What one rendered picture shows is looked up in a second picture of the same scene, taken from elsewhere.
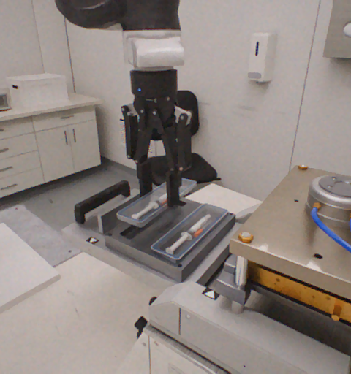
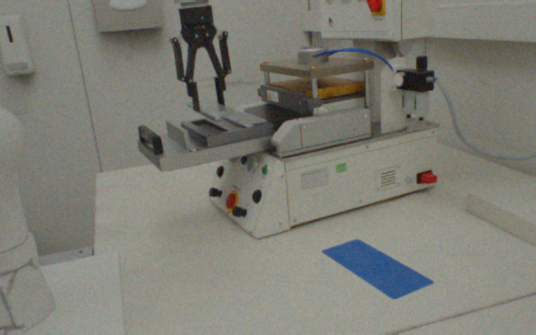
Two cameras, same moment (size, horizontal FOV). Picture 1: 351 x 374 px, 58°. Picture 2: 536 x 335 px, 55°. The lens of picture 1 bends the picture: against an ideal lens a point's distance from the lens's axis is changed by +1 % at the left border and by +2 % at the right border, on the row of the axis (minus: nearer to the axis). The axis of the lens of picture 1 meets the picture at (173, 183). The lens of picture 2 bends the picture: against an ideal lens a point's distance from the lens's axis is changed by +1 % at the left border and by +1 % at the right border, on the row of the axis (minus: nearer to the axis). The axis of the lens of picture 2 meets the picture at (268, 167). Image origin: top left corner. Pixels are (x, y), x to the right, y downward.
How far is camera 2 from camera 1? 1.01 m
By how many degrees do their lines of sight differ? 55
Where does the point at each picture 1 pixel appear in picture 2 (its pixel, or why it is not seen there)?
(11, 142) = not seen: outside the picture
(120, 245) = (222, 137)
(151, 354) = (288, 179)
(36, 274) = (99, 262)
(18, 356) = (191, 278)
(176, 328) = (300, 142)
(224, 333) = (325, 121)
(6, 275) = (73, 279)
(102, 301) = (180, 240)
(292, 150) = (95, 144)
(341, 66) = (113, 41)
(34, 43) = not seen: outside the picture
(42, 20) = not seen: outside the picture
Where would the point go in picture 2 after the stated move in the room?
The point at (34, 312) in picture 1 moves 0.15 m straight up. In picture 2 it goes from (147, 272) to (135, 205)
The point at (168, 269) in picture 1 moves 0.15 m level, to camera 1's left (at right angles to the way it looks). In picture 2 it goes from (263, 130) to (228, 148)
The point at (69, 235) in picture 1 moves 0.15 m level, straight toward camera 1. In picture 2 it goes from (171, 158) to (240, 155)
